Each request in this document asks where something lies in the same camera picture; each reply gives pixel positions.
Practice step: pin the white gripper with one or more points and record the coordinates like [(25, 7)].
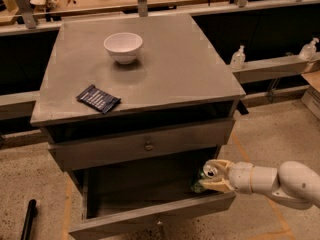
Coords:
[(242, 177)]

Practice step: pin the green soda can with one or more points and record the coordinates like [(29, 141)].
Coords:
[(206, 172)]

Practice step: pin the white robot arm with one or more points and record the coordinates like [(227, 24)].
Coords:
[(292, 184)]

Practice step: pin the grey drawer cabinet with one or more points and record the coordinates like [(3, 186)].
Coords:
[(177, 78)]

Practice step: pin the open grey middle drawer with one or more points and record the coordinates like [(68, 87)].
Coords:
[(135, 195)]

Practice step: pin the closed grey upper drawer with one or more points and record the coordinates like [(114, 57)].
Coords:
[(111, 149)]

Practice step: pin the clear sanitizer bottle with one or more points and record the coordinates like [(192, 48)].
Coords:
[(238, 59), (308, 50)]

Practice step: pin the cardboard box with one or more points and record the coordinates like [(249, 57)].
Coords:
[(311, 98)]

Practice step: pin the dark blue snack packet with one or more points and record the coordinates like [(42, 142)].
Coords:
[(97, 99)]

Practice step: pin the white ceramic bowl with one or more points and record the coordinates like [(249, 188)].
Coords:
[(123, 47)]

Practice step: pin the black cylindrical pole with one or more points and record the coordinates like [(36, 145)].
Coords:
[(30, 215)]

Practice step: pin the grey metal railing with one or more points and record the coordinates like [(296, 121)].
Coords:
[(29, 23)]

